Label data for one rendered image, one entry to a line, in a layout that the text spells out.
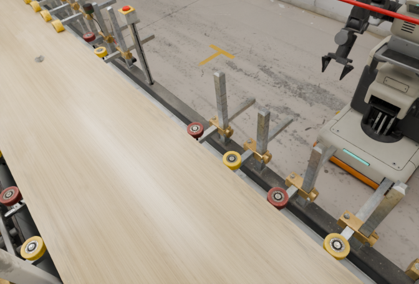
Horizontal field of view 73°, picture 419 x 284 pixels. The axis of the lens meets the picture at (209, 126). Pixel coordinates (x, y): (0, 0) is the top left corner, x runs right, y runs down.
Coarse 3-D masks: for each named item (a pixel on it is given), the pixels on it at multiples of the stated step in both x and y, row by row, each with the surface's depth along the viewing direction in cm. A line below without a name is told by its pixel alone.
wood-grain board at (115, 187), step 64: (0, 0) 264; (0, 64) 190; (64, 64) 183; (0, 128) 149; (64, 128) 145; (128, 128) 140; (64, 192) 119; (128, 192) 116; (192, 192) 113; (256, 192) 111; (64, 256) 102; (128, 256) 100; (192, 256) 97; (256, 256) 95; (320, 256) 93
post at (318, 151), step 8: (320, 144) 96; (312, 152) 98; (320, 152) 95; (312, 160) 101; (320, 160) 99; (312, 168) 103; (312, 176) 106; (304, 184) 114; (312, 184) 112; (304, 200) 121
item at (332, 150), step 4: (332, 148) 130; (336, 148) 130; (328, 152) 129; (332, 152) 128; (328, 156) 127; (324, 160) 126; (304, 172) 123; (304, 176) 122; (292, 188) 119; (296, 188) 119; (288, 192) 118; (292, 192) 118; (296, 192) 120; (292, 196) 119; (288, 200) 118
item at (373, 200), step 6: (384, 180) 117; (390, 180) 116; (384, 186) 115; (378, 192) 113; (384, 192) 113; (372, 198) 112; (378, 198) 112; (366, 204) 111; (372, 204) 110; (360, 210) 109; (366, 210) 109; (360, 216) 108; (366, 216) 108; (348, 228) 105; (342, 234) 104; (348, 234) 104
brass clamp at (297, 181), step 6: (294, 174) 122; (288, 180) 121; (294, 180) 120; (300, 180) 120; (288, 186) 123; (300, 186) 118; (300, 192) 119; (306, 192) 116; (312, 192) 116; (318, 192) 116; (306, 198) 118; (312, 198) 115
